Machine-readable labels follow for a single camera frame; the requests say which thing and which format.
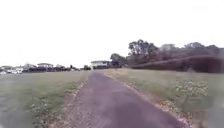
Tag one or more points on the pale building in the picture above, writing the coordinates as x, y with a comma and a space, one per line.
99, 63

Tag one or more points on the grey asphalt path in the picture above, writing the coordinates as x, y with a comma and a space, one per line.
106, 103

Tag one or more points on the row of trees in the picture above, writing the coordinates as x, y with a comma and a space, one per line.
156, 51

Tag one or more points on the green grass verge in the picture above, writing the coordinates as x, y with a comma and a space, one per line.
173, 85

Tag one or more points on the dark hedge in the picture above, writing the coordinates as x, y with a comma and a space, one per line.
186, 64

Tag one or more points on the row of houses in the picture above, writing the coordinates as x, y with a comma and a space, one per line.
33, 67

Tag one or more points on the green grass field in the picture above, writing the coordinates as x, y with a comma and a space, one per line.
36, 90

